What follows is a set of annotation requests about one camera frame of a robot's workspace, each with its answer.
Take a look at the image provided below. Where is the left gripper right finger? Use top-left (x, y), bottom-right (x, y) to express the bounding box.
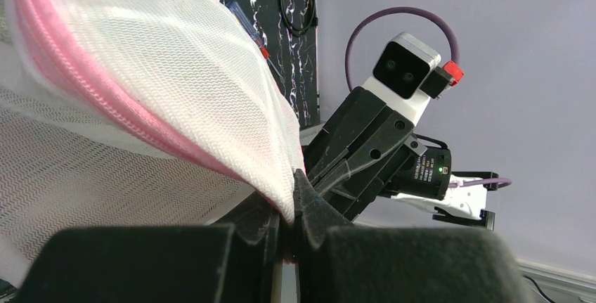
top-left (294, 170), bottom-right (532, 302)

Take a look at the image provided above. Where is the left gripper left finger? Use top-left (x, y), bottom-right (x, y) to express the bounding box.
top-left (15, 194), bottom-right (280, 302)

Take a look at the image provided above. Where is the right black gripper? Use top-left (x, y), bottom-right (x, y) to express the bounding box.
top-left (302, 87), bottom-right (451, 222)

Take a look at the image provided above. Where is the white round mesh laundry bag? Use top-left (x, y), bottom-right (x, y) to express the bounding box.
top-left (1, 0), bottom-right (304, 287)

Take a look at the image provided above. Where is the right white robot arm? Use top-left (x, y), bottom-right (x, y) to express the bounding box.
top-left (303, 87), bottom-right (505, 229)

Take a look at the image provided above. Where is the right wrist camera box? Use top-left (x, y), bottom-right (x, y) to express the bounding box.
top-left (372, 32), bottom-right (441, 99)

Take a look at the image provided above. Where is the black cable coil right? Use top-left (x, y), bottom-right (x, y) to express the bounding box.
top-left (279, 0), bottom-right (319, 38)

